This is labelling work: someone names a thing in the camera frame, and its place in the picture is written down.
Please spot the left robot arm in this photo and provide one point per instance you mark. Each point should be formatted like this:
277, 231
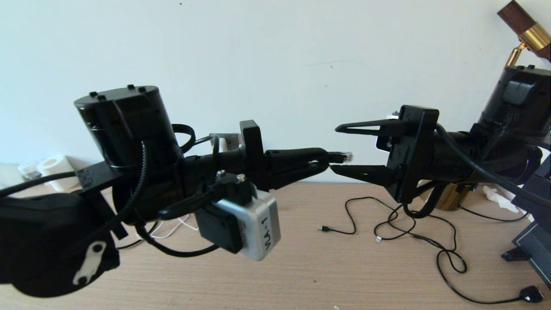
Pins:
43, 241

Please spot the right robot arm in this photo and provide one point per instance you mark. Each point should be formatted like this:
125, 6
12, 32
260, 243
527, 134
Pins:
495, 146

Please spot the dark framed board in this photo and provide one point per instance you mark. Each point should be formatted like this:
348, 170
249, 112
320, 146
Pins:
538, 254

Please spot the brass desk lamp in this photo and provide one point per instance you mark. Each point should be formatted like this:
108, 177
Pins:
452, 200

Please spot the white toilet paper roll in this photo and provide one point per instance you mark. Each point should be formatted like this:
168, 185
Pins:
58, 170

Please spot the crumpled white tissue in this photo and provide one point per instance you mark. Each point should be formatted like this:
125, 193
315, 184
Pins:
499, 201

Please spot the grey wall socket plate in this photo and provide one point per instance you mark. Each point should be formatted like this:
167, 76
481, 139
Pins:
232, 140

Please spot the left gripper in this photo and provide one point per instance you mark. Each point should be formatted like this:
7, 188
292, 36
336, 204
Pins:
252, 159

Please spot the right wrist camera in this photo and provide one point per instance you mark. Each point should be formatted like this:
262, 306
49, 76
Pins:
382, 144

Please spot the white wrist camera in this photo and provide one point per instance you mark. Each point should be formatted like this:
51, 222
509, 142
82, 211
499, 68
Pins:
258, 228

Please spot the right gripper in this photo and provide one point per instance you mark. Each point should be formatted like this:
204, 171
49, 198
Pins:
413, 150

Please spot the clear plastic container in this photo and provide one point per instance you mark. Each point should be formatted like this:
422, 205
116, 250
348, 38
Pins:
28, 170

